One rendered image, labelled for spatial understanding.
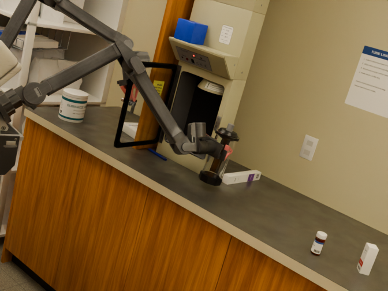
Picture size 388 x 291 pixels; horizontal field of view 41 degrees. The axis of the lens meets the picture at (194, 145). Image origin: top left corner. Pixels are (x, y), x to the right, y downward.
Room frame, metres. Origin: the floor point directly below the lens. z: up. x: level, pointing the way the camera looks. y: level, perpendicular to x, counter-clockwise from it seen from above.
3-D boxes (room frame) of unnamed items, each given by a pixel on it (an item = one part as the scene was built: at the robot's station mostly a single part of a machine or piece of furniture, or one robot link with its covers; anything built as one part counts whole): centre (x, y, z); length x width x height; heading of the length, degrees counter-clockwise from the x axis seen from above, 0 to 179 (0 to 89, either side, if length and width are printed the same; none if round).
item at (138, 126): (2.30, 0.26, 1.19); 0.30 x 0.01 x 0.40; 147
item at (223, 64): (2.31, 0.08, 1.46); 0.32 x 0.11 x 0.10; 56
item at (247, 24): (2.46, -0.03, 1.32); 0.32 x 0.25 x 0.77; 56
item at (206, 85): (2.42, -0.03, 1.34); 0.18 x 0.18 x 0.05
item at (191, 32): (2.36, 0.15, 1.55); 0.10 x 0.10 x 0.09; 56
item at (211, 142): (2.05, -0.06, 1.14); 0.10 x 0.07 x 0.07; 55
